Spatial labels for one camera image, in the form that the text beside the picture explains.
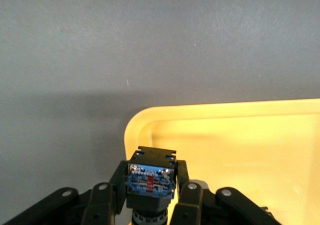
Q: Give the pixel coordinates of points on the yellow push button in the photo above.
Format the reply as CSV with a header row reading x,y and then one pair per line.
x,y
150,182

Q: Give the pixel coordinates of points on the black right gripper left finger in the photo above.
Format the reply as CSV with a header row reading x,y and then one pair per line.
x,y
100,205

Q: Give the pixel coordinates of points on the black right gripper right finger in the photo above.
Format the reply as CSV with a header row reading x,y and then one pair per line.
x,y
195,205

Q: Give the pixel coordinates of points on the yellow plastic tray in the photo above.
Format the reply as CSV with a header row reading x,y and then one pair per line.
x,y
237,147

